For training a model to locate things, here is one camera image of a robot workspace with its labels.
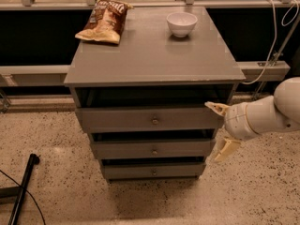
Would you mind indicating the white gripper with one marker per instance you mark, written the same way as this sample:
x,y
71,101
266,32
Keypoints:
x,y
235,122

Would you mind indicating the grey top drawer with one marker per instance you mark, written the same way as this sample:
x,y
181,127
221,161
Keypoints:
x,y
126,119

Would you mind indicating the grey drawer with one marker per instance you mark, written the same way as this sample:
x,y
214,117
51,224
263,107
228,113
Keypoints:
x,y
126,119
153,149
153,171

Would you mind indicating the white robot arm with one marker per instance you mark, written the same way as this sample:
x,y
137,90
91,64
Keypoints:
x,y
248,120

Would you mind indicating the grey bottom drawer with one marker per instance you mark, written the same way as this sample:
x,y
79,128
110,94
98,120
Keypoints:
x,y
153,171

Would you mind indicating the grey drawer cabinet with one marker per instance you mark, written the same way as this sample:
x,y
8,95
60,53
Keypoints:
x,y
152,68

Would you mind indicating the grey middle drawer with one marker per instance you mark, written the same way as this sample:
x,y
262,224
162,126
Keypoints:
x,y
153,149

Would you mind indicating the white ceramic bowl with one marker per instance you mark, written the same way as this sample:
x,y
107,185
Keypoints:
x,y
181,24

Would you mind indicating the brown chip bag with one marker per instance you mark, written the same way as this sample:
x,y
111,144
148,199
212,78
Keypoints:
x,y
106,22

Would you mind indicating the black metal stand leg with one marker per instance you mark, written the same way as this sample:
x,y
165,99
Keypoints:
x,y
17,193

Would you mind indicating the grey metal railing frame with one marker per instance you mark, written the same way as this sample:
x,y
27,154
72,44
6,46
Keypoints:
x,y
37,39

